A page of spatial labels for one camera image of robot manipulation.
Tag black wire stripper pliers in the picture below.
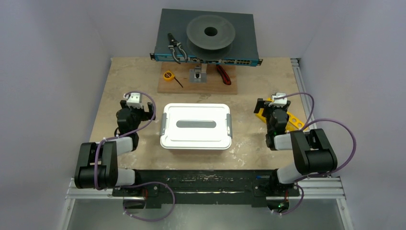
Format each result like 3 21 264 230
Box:
168 33 188 64

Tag white plastic lid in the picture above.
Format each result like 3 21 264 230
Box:
160 103 233 150

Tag grey network switch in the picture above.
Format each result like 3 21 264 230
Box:
150 9 263 67

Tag yellow tape measure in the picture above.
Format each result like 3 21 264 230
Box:
163 70 183 88

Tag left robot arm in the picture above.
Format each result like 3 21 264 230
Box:
74 100 156 196

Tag aluminium rail frame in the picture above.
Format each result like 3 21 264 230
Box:
59 57 349 230

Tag wooden board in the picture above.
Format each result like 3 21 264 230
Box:
158 62 237 94

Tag red utility knife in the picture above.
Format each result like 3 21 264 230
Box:
216 64 232 85

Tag grey cable spool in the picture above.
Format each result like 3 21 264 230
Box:
186 14 236 61

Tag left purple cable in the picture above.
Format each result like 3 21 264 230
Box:
93 91 176 223

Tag grey metal bracket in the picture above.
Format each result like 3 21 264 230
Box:
189 64 207 83

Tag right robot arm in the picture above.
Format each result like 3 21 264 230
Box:
254 98 338 195

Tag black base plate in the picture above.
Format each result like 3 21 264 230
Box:
112 170 300 209

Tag pink plastic bin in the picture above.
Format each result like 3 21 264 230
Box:
159 113 233 150

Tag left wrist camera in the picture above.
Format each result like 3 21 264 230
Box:
125 92 143 108

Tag yellow test tube rack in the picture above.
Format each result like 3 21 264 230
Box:
254 98 305 132

